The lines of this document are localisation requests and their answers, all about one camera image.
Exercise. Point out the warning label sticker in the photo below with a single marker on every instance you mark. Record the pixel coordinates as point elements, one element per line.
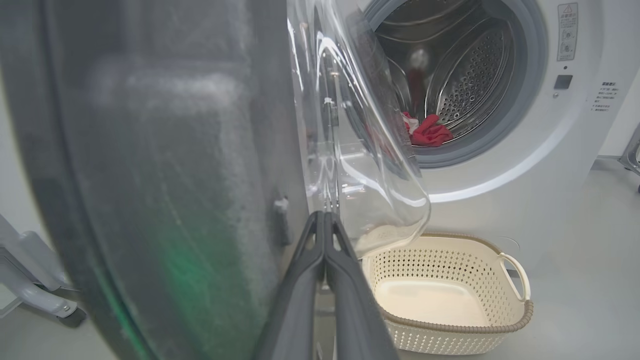
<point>567,32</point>

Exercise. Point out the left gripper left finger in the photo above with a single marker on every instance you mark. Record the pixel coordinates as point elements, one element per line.
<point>295,300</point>

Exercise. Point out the cream plastic laundry basket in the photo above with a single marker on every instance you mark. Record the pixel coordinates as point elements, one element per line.
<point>430,305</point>

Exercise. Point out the red and white garment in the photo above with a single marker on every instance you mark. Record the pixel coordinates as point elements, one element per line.
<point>432,134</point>

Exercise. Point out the washing machine door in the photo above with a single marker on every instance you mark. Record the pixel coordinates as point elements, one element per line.
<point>150,175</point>

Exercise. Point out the white front-load washing machine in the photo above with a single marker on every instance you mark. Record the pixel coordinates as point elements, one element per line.
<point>550,165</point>

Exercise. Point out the small printed text label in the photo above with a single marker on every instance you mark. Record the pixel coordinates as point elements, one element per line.
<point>606,96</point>

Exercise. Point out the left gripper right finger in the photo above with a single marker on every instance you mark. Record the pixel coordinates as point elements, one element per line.
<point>355,310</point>

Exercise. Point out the metal leg with caster wheel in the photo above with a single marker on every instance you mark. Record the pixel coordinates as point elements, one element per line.
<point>30,280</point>
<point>631,155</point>

